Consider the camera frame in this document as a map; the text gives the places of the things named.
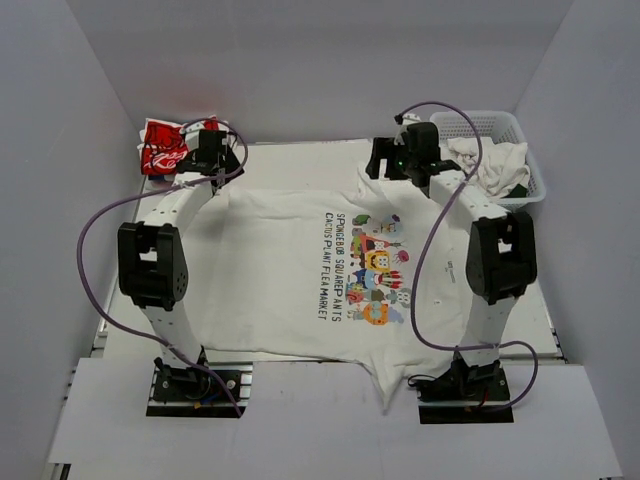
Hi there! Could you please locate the white crumpled shirt in basket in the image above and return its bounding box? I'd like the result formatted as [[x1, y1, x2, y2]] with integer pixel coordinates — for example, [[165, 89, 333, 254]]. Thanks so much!
[[441, 137, 531, 199]]

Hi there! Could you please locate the white perforated plastic basket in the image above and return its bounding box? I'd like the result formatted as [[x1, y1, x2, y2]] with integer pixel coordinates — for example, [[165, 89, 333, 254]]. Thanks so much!
[[430, 111, 546, 211]]

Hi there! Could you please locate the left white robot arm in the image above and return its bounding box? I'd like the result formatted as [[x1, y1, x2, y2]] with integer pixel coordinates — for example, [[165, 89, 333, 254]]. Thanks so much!
[[117, 128, 244, 399]]

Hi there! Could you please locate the white SpongeBob print t-shirt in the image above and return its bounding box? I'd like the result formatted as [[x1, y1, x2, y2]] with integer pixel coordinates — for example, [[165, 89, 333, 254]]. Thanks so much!
[[194, 177, 464, 402]]

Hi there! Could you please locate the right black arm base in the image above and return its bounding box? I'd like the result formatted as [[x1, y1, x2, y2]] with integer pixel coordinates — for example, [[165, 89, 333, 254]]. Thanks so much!
[[407, 358, 514, 425]]

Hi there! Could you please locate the dark green garment in basket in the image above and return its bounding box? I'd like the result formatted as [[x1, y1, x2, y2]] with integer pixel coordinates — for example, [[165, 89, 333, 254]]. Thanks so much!
[[506, 184, 528, 199]]

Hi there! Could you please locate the red Coca-Cola folded t-shirt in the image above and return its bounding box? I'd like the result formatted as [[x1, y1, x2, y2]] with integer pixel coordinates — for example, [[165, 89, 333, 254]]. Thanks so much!
[[138, 118, 221, 176]]

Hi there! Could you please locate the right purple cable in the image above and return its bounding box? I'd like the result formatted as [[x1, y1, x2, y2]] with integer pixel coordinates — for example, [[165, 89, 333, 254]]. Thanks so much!
[[392, 100, 540, 411]]

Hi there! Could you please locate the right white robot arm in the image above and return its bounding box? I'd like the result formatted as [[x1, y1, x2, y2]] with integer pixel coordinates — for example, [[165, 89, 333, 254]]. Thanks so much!
[[365, 115, 537, 399]]

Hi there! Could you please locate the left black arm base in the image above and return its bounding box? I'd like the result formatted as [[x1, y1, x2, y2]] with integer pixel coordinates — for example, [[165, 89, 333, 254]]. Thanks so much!
[[146, 358, 253, 418]]

